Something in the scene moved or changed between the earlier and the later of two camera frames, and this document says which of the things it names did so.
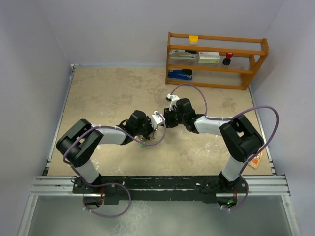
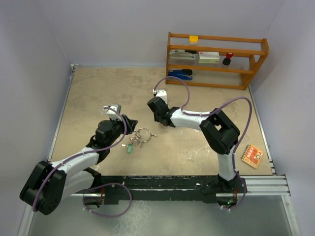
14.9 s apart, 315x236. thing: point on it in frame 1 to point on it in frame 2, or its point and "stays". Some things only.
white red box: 208,57 stays
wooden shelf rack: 212,61 stays
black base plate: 204,189 stays
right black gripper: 168,114 to 155,118
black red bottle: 227,61 stays
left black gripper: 147,120 to 130,124
